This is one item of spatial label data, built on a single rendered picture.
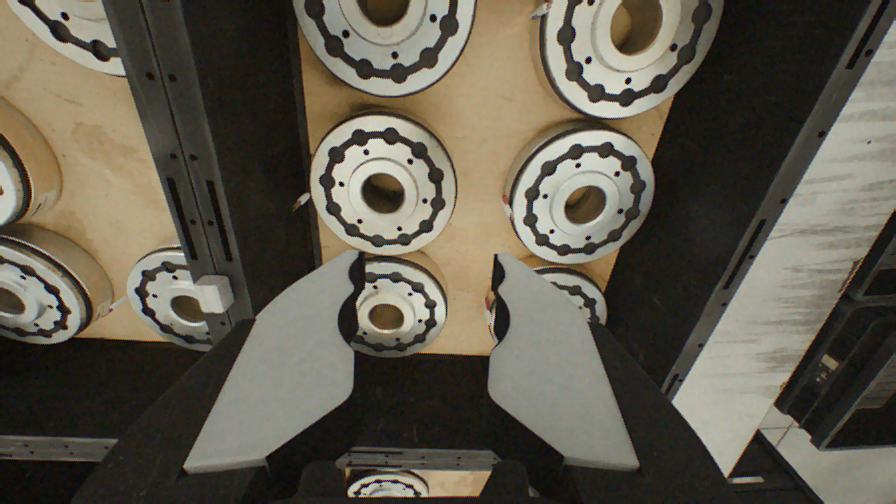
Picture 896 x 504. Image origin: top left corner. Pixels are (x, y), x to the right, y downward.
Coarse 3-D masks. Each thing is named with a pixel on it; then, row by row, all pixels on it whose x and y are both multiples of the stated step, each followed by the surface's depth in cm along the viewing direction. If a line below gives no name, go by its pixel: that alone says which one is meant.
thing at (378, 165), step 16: (368, 160) 22; (384, 160) 22; (352, 176) 23; (368, 176) 23; (400, 176) 23; (352, 192) 23; (416, 192) 23; (368, 208) 24; (400, 208) 24; (384, 224) 24
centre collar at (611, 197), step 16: (576, 176) 23; (592, 176) 23; (608, 176) 23; (560, 192) 23; (608, 192) 23; (560, 208) 24; (608, 208) 24; (560, 224) 25; (576, 224) 25; (592, 224) 25
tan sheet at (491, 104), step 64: (384, 0) 21; (512, 0) 21; (320, 64) 23; (512, 64) 23; (320, 128) 25; (448, 128) 25; (512, 128) 25; (640, 128) 25; (384, 192) 27; (576, 192) 27; (448, 256) 30; (448, 320) 33
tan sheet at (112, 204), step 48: (0, 0) 21; (0, 48) 22; (48, 48) 22; (0, 96) 23; (48, 96) 23; (96, 96) 23; (48, 144) 25; (96, 144) 25; (144, 144) 25; (96, 192) 26; (144, 192) 26; (96, 240) 28; (144, 240) 28; (96, 336) 33; (144, 336) 33
